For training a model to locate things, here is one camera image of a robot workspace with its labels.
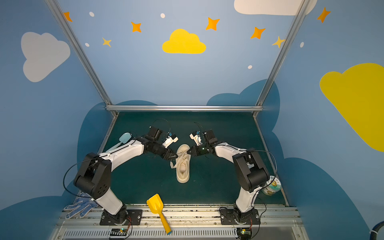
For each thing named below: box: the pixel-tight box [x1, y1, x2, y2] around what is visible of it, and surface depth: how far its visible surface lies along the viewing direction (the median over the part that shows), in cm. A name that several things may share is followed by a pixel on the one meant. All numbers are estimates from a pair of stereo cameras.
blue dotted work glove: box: [64, 190, 99, 219], surface depth 78 cm
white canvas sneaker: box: [176, 144, 191, 184], surface depth 88 cm
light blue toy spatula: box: [106, 132, 132, 153], surface depth 106 cm
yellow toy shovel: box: [146, 193, 172, 235], surface depth 80 cm
